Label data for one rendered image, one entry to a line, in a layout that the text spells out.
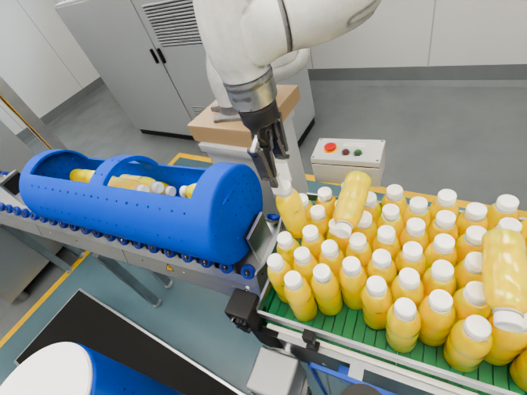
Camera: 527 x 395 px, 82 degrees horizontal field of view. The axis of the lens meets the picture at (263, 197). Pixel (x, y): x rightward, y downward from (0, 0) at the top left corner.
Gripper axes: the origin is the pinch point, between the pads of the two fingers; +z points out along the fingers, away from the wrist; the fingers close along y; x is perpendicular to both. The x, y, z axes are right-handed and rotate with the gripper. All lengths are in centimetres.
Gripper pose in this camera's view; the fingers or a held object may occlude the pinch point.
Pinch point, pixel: (280, 178)
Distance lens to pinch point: 71.6
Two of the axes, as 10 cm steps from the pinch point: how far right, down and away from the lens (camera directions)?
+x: 8.8, 1.2, -4.5
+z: 2.7, 6.6, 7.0
